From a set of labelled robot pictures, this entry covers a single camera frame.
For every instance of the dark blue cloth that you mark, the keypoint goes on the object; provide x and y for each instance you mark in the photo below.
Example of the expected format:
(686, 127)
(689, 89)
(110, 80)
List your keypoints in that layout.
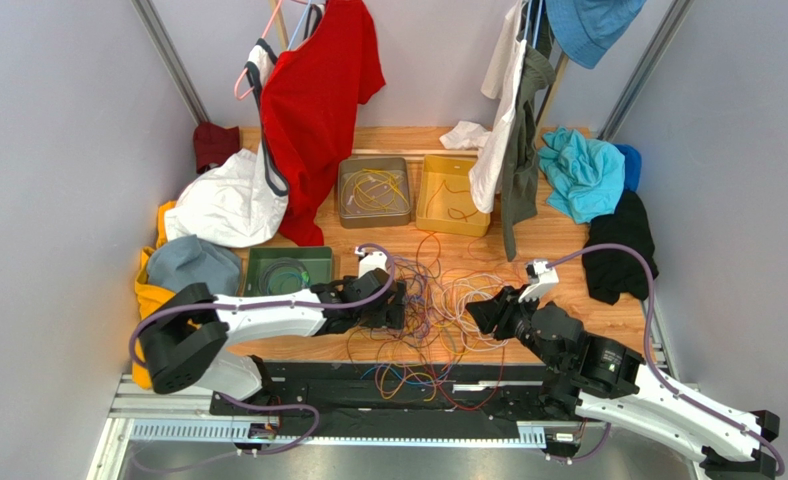
(632, 166)

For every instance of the olive hanging garment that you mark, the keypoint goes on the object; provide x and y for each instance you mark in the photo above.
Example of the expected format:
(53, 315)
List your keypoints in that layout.
(520, 173)

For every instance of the white hanging shirt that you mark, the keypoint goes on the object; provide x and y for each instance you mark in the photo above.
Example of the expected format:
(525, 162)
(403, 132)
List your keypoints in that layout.
(500, 83)

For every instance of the grey blue cloth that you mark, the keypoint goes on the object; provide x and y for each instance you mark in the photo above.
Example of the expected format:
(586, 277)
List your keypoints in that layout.
(217, 267)

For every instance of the yellow plastic tray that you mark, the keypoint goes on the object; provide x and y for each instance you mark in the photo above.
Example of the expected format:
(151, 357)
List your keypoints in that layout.
(444, 203)

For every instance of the red t-shirt on hanger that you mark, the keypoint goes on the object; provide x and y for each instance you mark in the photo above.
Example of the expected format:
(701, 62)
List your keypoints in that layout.
(309, 110)

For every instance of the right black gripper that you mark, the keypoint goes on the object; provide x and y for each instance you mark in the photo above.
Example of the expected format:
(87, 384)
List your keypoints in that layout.
(505, 321)

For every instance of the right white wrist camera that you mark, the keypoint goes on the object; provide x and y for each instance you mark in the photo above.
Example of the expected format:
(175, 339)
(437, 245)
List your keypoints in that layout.
(541, 279)

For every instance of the yellow cloth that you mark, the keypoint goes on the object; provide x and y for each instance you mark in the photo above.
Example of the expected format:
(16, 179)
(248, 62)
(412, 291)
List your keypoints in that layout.
(148, 299)

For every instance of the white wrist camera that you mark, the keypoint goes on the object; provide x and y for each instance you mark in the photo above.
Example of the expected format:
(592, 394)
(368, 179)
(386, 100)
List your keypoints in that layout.
(541, 279)
(370, 260)

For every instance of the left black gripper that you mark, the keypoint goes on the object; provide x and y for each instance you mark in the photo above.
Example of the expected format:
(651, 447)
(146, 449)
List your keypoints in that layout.
(390, 315)

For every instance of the blue hanging hat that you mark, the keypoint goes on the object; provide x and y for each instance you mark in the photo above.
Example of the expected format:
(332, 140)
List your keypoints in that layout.
(587, 29)

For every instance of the green plastic tray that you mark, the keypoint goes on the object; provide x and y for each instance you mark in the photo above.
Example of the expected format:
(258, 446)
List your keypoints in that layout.
(285, 270)

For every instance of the turquoise cloth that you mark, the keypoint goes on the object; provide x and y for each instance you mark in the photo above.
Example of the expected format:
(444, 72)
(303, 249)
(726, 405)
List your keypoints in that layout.
(587, 175)

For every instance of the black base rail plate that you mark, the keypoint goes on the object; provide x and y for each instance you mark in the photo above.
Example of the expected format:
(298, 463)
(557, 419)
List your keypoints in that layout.
(465, 401)

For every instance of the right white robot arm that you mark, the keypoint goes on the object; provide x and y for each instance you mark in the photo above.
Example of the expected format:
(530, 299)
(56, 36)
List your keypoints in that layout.
(596, 378)

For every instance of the white cloth pile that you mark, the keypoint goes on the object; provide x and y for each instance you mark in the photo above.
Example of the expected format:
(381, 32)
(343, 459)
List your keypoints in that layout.
(236, 205)

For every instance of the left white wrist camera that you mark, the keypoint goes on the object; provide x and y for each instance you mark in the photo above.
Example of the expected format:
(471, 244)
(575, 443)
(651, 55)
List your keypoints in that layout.
(370, 260)

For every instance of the pink clothes hanger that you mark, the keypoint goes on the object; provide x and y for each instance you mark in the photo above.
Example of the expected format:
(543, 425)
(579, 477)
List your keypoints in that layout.
(262, 58)

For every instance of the black cloth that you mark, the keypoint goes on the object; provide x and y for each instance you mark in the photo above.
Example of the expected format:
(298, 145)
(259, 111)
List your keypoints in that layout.
(610, 273)

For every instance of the dark red cloth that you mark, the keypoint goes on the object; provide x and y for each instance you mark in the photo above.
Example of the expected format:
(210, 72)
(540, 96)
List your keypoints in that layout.
(214, 145)

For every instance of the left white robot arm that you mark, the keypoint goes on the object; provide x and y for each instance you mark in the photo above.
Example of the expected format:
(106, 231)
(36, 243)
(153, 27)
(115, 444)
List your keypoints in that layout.
(185, 342)

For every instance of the white crumpled cloth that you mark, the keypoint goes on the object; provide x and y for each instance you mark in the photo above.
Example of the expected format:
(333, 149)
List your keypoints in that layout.
(465, 135)

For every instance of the grey metal tray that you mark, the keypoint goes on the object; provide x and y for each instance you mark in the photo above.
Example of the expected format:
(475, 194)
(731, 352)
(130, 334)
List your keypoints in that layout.
(373, 192)

